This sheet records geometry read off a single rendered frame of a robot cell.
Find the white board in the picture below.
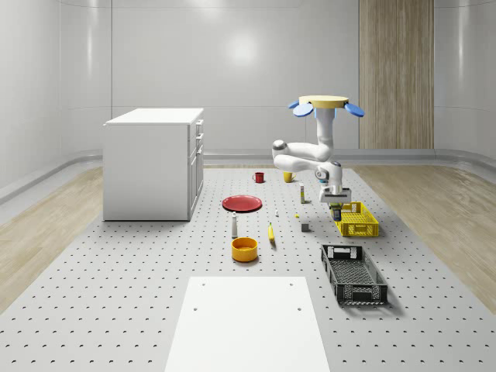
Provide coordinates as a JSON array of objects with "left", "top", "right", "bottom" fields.
[{"left": 164, "top": 276, "right": 331, "bottom": 372}]

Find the dark grey basket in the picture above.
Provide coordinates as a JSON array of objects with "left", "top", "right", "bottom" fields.
[{"left": 320, "top": 244, "right": 388, "bottom": 305}]

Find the white cabinet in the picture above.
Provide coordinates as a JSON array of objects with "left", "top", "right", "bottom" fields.
[{"left": 102, "top": 108, "right": 205, "bottom": 222}]

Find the yellow basket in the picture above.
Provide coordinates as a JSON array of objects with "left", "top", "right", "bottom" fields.
[{"left": 333, "top": 201, "right": 380, "bottom": 238}]

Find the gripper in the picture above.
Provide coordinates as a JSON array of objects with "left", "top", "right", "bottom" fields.
[{"left": 319, "top": 185, "right": 352, "bottom": 211}]

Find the red plate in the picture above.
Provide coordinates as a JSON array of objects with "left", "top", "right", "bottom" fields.
[{"left": 222, "top": 195, "right": 264, "bottom": 213}]

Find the yellow bowl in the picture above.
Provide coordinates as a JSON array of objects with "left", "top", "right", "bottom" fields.
[{"left": 231, "top": 236, "right": 259, "bottom": 263}]

